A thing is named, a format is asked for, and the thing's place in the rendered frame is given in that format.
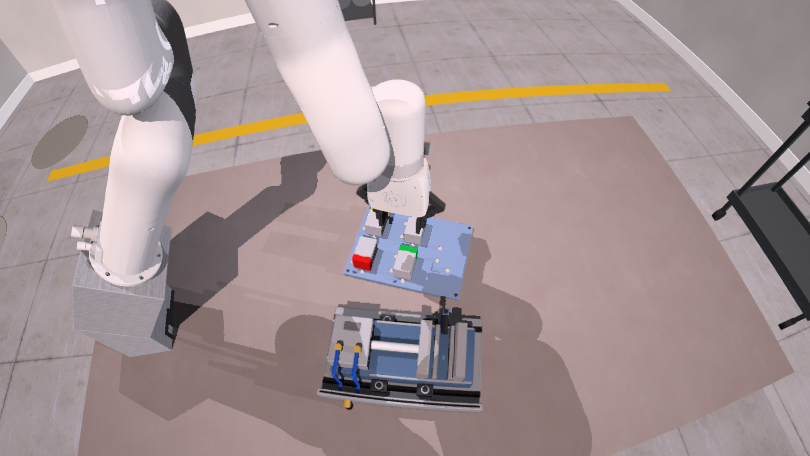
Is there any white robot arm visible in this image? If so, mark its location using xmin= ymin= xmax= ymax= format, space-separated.
xmin=51 ymin=0 xmax=433 ymax=287

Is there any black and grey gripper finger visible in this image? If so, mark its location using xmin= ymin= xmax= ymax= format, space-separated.
xmin=416 ymin=191 xmax=446 ymax=234
xmin=356 ymin=184 xmax=387 ymax=227

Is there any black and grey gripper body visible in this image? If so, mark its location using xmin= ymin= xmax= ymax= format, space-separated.
xmin=367 ymin=158 xmax=431 ymax=217

